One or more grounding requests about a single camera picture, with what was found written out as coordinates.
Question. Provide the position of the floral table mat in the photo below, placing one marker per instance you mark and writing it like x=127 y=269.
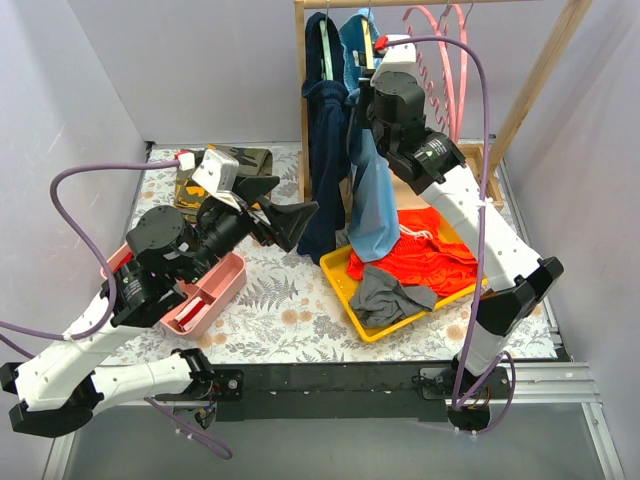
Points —
x=288 y=313

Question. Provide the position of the camouflage shorts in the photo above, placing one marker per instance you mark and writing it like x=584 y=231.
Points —
x=190 y=194

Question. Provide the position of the yellow plastic tray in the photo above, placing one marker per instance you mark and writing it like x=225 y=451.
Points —
x=344 y=271

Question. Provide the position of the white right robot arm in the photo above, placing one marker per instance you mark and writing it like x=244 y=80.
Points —
x=429 y=162

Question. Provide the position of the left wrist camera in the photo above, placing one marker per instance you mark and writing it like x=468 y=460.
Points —
x=217 y=172

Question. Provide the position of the grey shorts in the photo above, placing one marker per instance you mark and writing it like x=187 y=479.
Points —
x=381 y=300

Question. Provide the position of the wooden clothes rack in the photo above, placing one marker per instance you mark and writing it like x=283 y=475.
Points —
x=563 y=31

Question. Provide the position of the navy blue shorts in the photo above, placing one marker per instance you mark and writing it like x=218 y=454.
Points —
x=327 y=129

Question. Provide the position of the green hanger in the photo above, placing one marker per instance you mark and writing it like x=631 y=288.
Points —
x=326 y=50

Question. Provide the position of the pink hanger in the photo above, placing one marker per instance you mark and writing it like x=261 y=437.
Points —
x=443 y=105
x=455 y=93

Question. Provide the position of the pink divided tray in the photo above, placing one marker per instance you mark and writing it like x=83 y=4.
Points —
x=205 y=295

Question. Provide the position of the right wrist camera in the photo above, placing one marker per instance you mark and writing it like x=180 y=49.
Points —
x=397 y=58

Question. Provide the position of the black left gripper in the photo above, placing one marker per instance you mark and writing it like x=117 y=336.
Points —
x=260 y=220

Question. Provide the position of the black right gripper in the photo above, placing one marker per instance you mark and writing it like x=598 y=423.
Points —
x=363 y=107

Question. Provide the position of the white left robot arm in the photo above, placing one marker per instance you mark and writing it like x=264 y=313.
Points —
x=63 y=387

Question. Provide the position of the aluminium frame rail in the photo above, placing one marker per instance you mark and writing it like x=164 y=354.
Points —
x=549 y=424

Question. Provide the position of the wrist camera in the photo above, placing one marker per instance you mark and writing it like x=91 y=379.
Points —
x=397 y=58
x=217 y=172

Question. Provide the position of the red white striped cloth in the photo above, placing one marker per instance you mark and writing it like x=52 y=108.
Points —
x=189 y=314

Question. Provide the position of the yellow hanger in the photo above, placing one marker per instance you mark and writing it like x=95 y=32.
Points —
x=368 y=45

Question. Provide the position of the light blue shorts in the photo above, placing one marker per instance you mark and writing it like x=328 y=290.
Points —
x=374 y=227

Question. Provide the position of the orange shorts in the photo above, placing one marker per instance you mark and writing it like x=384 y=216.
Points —
x=422 y=257

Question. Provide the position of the black base bar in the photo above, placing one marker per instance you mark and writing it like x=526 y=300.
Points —
x=305 y=391

